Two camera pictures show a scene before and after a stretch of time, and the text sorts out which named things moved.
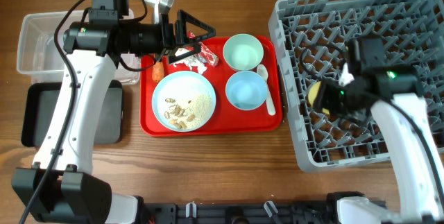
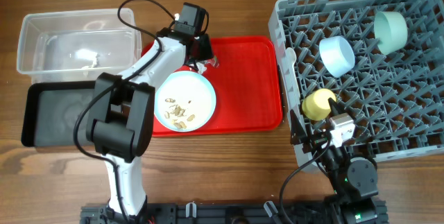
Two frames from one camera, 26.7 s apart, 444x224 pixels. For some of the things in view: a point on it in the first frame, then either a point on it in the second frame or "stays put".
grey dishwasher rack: [410, 16] stays put
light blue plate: [184, 101] stays put
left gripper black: [182, 40] → [208, 53]
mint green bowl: [243, 52] → [390, 31]
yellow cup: [313, 89] → [316, 106]
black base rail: [239, 213] stays put
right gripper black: [326, 98] → [316, 139]
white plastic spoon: [261, 69] → [291, 57]
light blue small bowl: [246, 89] → [336, 55]
